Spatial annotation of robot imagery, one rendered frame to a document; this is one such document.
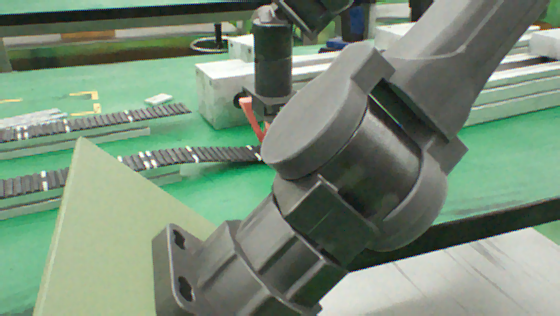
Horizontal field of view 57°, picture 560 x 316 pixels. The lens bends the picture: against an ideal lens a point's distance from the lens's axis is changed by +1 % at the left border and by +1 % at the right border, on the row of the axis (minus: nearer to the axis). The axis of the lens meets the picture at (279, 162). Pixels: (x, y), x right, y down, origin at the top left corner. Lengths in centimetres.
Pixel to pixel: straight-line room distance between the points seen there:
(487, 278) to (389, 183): 125
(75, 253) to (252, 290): 10
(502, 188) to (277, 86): 35
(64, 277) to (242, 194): 46
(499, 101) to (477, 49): 69
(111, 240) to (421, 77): 21
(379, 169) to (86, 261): 17
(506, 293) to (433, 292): 19
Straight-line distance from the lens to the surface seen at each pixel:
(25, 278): 62
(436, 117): 33
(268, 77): 74
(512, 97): 105
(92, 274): 29
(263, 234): 31
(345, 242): 31
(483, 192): 77
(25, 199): 73
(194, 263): 33
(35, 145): 91
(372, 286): 144
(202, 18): 237
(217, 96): 90
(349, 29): 125
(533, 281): 159
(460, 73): 34
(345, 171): 30
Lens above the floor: 113
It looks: 27 degrees down
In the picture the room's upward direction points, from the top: straight up
